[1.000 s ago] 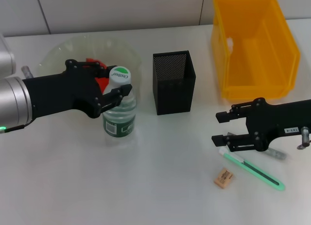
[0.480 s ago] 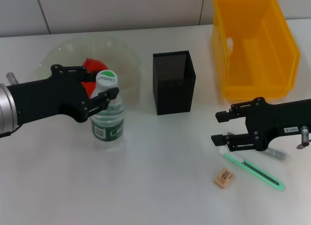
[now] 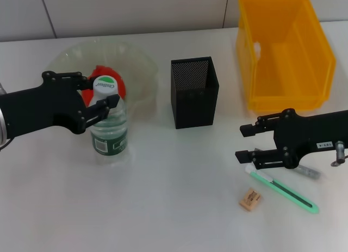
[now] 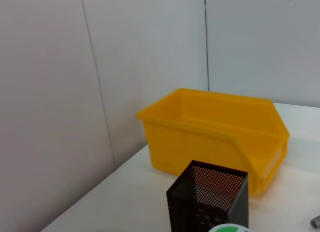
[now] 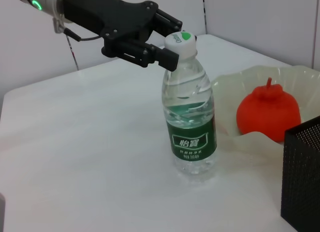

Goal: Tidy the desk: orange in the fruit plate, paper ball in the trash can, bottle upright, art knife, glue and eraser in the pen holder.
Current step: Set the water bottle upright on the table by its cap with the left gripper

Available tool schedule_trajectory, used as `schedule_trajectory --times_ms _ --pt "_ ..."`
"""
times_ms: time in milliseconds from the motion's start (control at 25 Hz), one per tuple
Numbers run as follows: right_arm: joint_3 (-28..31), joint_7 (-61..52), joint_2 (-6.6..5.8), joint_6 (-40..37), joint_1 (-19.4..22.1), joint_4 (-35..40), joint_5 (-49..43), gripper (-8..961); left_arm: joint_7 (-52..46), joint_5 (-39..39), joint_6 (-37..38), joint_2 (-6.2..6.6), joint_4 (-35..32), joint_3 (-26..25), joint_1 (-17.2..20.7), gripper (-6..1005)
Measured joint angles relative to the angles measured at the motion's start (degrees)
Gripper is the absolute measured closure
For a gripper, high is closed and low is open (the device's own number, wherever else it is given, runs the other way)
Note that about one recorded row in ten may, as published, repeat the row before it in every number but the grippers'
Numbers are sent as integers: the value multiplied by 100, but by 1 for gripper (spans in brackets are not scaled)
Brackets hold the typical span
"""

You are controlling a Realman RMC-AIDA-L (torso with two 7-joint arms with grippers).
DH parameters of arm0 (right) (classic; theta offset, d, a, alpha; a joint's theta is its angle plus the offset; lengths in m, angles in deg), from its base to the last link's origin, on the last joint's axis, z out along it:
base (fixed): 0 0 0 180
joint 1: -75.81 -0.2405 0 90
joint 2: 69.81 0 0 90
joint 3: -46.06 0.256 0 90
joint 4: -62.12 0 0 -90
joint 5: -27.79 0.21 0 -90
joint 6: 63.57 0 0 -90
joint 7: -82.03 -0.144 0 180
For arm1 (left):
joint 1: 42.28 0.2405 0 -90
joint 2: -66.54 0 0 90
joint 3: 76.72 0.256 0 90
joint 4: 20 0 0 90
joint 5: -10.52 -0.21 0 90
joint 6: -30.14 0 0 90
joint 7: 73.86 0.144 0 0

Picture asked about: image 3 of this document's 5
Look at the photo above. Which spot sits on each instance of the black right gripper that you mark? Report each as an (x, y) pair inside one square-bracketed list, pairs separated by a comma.
[(312, 132)]

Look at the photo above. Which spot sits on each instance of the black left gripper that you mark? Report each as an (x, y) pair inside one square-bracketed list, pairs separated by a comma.
[(43, 107)]

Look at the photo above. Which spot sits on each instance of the red orange fruit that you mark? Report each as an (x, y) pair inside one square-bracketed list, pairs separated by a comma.
[(103, 70)]

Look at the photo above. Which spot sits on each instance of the clear green-label water bottle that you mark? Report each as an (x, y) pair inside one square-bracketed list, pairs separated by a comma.
[(108, 132)]

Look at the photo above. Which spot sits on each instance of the mint green utility knife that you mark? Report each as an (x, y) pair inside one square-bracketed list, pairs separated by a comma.
[(299, 201)]

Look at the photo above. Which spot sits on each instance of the white paper ball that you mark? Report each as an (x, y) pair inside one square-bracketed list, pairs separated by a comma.
[(257, 48)]

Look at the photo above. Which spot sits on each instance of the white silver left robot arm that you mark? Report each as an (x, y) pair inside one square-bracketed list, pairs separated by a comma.
[(2, 126)]

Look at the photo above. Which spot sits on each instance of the clear glass fruit plate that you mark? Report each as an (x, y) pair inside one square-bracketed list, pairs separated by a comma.
[(81, 53)]

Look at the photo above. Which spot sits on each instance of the grey glitter pen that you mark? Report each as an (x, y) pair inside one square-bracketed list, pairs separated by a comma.
[(310, 172)]

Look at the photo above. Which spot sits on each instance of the tan eraser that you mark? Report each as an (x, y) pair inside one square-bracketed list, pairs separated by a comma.
[(250, 199)]

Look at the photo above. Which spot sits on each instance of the black mesh pen holder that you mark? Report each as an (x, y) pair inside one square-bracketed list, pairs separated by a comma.
[(195, 107)]

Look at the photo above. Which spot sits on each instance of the yellow plastic bin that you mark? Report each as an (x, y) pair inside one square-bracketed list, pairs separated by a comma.
[(285, 45)]

